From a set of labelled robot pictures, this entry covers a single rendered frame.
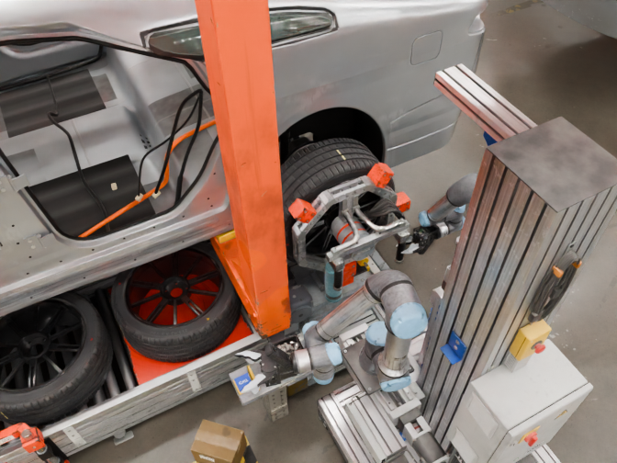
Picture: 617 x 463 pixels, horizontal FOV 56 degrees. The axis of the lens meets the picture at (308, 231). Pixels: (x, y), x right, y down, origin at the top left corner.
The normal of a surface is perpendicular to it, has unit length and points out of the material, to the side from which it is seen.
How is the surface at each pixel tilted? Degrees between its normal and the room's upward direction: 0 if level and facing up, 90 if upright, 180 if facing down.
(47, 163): 54
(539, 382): 0
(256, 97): 90
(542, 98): 0
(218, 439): 0
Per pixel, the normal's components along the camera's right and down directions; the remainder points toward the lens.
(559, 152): -0.01, -0.65
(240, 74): 0.46, 0.68
